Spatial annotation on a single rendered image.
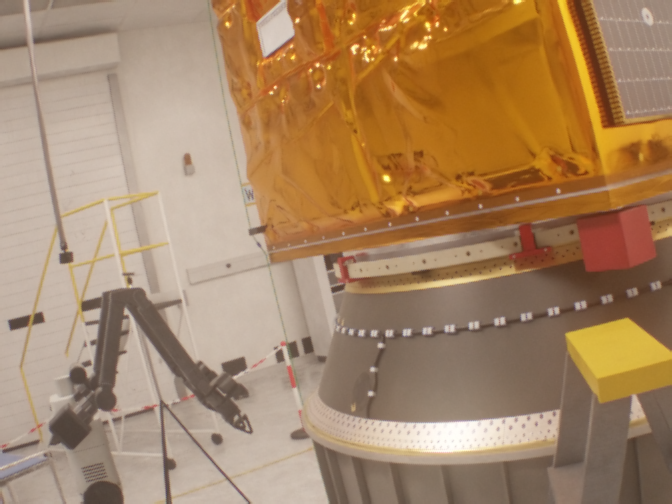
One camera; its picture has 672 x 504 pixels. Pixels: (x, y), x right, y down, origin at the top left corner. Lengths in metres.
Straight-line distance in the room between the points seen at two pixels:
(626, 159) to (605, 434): 0.78
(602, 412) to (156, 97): 9.38
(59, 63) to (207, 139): 2.49
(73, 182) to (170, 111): 1.77
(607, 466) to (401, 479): 1.09
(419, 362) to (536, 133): 0.81
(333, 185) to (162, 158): 7.57
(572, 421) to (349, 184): 1.27
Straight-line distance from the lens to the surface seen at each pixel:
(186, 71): 10.49
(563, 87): 1.73
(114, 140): 9.84
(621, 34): 1.84
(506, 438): 1.99
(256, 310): 10.30
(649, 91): 1.87
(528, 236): 2.06
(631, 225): 1.79
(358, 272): 2.46
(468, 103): 1.94
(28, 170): 9.56
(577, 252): 2.11
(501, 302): 2.10
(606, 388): 1.21
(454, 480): 2.12
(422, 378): 2.18
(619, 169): 1.76
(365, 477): 2.39
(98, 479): 2.74
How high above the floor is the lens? 1.86
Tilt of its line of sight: 2 degrees down
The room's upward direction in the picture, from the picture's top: 13 degrees counter-clockwise
